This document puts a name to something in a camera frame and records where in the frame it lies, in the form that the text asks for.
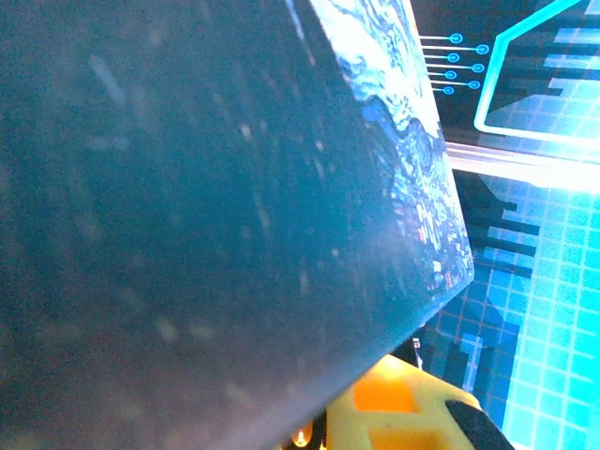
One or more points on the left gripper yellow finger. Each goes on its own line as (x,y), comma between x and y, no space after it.
(398,422)

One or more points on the starry night painted tin box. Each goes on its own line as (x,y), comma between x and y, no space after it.
(187,211)

